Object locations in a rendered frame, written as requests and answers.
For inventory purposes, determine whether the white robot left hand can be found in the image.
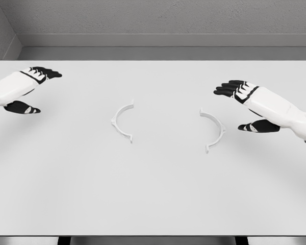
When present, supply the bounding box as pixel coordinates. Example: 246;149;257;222
0;66;63;115

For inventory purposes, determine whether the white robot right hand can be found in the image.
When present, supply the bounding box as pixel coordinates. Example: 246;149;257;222
213;80;306;134

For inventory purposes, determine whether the white half-ring pipe clamp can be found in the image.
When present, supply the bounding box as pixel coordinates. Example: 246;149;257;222
199;107;227;155
110;99;135;144

